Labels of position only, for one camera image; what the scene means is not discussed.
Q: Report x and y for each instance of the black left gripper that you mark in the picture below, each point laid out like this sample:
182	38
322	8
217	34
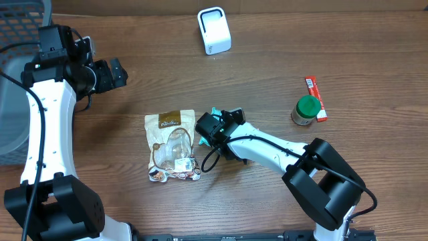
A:
106	81

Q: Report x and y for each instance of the teal snack packet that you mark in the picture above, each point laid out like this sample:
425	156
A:
203	141

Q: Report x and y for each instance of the beige dried food bag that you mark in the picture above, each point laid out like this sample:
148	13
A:
170	137

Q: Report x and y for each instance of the green lid jar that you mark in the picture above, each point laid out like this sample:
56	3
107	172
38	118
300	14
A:
306	110

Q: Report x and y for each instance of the red stick snack packet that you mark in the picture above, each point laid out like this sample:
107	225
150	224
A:
314	91

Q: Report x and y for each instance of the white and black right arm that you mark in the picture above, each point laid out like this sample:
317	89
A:
325	186

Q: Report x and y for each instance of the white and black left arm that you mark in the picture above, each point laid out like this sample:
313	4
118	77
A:
51	203

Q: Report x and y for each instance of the white barcode scanner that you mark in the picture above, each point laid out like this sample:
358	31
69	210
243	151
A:
214	30

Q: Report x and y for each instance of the grey plastic mesh basket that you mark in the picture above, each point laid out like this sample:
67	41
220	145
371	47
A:
20	20

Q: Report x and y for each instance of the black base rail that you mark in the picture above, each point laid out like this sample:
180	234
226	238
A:
294	235

